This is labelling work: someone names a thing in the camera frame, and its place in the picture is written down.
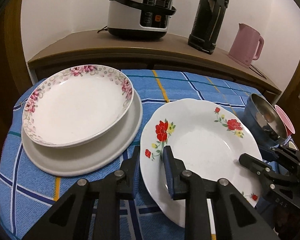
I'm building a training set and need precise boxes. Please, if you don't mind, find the black thermos flask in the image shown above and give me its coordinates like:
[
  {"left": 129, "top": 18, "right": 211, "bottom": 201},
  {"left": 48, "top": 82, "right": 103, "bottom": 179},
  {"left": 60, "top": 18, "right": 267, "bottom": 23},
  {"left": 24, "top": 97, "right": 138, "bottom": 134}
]
[{"left": 188, "top": 0, "right": 229, "bottom": 54}]

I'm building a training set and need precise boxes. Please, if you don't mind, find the blue checkered tablecloth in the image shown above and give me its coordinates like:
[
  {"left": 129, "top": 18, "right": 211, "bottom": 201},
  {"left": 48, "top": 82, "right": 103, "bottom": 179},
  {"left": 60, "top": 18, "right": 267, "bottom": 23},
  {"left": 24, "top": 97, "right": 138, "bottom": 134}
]
[{"left": 0, "top": 69, "right": 281, "bottom": 240}]

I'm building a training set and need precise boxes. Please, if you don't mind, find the pink floral white plate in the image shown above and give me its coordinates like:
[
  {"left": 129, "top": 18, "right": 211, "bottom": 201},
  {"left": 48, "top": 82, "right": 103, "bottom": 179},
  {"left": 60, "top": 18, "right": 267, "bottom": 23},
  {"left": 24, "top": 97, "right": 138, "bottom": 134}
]
[{"left": 22, "top": 64, "right": 134, "bottom": 148}]

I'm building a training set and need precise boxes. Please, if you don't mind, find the blue steel bowl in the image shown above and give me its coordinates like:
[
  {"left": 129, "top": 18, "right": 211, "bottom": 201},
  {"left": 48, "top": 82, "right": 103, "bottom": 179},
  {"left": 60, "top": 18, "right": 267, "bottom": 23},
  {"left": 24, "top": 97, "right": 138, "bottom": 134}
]
[{"left": 241, "top": 94, "right": 288, "bottom": 148}]

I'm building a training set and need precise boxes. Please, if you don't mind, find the black kettle power cable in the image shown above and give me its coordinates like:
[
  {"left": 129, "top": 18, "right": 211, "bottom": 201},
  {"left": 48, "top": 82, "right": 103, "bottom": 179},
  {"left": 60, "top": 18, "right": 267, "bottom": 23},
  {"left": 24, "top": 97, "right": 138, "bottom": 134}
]
[{"left": 248, "top": 64, "right": 268, "bottom": 80}]

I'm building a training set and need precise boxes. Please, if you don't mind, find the pink plastic bowl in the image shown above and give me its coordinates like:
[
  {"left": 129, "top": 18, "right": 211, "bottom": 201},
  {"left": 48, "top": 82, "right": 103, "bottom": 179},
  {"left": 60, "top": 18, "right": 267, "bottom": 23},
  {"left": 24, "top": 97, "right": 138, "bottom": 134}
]
[{"left": 274, "top": 105, "right": 295, "bottom": 136}]

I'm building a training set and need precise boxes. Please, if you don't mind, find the red floral white plate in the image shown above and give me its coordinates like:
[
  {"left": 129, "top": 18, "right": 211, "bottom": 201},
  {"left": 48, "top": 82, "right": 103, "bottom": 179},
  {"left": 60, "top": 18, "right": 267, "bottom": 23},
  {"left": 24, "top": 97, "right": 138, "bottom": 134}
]
[{"left": 140, "top": 99, "right": 262, "bottom": 227}]

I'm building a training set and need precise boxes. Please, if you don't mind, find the brown wooden sideboard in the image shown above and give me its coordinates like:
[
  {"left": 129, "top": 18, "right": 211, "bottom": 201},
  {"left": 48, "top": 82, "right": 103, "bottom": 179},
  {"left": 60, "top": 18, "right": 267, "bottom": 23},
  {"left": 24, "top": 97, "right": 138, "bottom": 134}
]
[{"left": 28, "top": 31, "right": 281, "bottom": 102}]

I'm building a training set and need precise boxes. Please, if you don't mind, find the pink electric kettle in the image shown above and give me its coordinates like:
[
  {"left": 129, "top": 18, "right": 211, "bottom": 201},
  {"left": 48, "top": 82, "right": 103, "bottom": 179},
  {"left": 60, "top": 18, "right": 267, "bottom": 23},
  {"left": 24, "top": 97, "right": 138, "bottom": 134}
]
[{"left": 228, "top": 23, "right": 264, "bottom": 68}]

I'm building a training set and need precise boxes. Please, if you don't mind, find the white electric rice cooker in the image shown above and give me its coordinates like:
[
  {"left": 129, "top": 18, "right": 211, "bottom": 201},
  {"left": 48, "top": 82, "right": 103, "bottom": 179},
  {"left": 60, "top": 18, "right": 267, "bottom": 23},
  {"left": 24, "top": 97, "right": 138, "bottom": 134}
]
[{"left": 107, "top": 0, "right": 176, "bottom": 41}]

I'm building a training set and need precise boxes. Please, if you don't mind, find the plain grey flat plate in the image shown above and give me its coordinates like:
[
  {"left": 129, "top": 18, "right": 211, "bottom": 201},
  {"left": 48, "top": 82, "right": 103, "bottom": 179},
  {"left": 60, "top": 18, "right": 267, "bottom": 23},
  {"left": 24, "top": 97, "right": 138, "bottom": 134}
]
[{"left": 21, "top": 91, "right": 143, "bottom": 177}]

